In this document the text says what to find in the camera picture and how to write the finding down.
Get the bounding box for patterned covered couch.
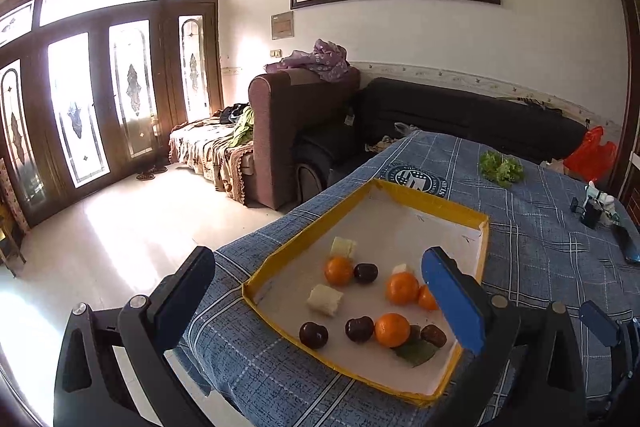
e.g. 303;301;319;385
168;103;255;204

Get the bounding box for small dark plum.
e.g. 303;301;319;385
298;322;329;350

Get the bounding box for red plastic bag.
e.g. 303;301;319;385
563;126;617;182

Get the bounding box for blue plaid tablecloth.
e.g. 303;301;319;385
175;131;639;426

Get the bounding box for small mandarin orange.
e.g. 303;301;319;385
418;285;438;311

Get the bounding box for mandarin orange with leaf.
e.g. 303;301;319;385
374;313;438;367

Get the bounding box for red date fruit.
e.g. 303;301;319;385
421;324;447;349

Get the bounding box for green lettuce bunch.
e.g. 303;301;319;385
478;150;524;188

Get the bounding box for wooden glass door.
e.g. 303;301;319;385
1;0;224;225

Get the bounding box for yellow cardboard tray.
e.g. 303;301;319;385
242;179;489;407

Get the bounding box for grey wall panel box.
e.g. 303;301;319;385
270;11;295;40

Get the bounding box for small pale fruit piece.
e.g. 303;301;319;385
392;263;413;274

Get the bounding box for pale banana chunk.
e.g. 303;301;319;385
306;284;344;317
330;236;357;260

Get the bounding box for black sofa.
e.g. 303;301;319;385
294;77;587;202

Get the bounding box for purple cloth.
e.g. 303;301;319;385
265;39;352;83

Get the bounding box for brown armchair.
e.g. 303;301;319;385
248;68;360;210

